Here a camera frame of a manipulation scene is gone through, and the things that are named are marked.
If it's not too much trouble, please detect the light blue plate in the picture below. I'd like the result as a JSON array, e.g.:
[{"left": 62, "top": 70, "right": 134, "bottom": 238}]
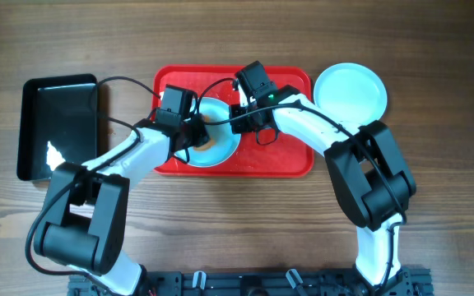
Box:
[
  {"left": 314, "top": 62, "right": 388, "bottom": 125},
  {"left": 188, "top": 97, "right": 241, "bottom": 168}
]

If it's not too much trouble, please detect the orange and green sponge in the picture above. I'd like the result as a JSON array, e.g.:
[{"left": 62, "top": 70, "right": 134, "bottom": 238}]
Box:
[{"left": 193, "top": 139, "right": 216, "bottom": 151}]

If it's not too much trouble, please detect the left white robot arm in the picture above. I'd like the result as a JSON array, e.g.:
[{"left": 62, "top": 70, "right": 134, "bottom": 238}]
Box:
[{"left": 25, "top": 114, "right": 209, "bottom": 295}]

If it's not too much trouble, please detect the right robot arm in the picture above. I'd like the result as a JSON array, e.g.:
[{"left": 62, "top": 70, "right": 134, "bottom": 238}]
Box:
[{"left": 230, "top": 86, "right": 416, "bottom": 295}]

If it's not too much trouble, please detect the red serving tray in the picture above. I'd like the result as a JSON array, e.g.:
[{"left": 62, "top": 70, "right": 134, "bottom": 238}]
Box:
[{"left": 154, "top": 64, "right": 314, "bottom": 178}]

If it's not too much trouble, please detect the black water tray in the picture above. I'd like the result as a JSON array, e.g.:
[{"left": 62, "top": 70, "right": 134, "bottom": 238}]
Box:
[{"left": 16, "top": 74, "right": 99, "bottom": 181}]

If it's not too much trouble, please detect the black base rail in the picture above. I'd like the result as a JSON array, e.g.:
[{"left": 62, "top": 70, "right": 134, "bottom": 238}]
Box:
[{"left": 67, "top": 267, "right": 435, "bottom": 296}]

